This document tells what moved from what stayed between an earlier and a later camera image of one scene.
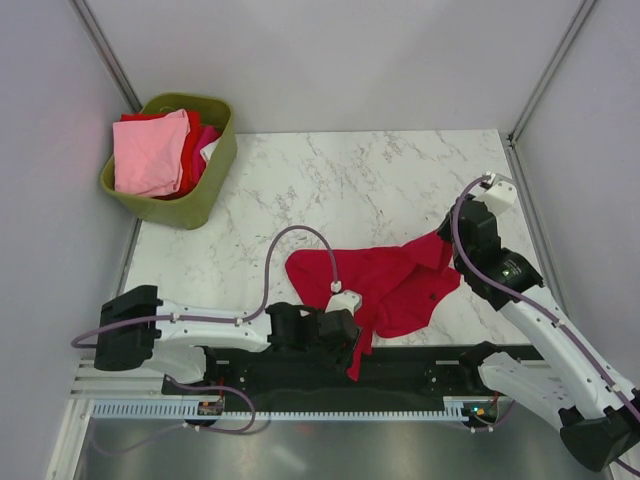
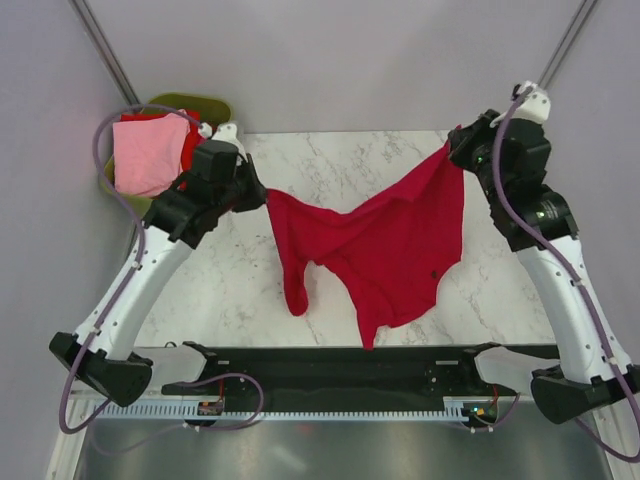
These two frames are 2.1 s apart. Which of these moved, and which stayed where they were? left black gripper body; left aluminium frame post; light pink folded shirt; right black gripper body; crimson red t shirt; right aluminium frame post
Moved: right black gripper body; left black gripper body; crimson red t shirt
Stayed: left aluminium frame post; light pink folded shirt; right aluminium frame post
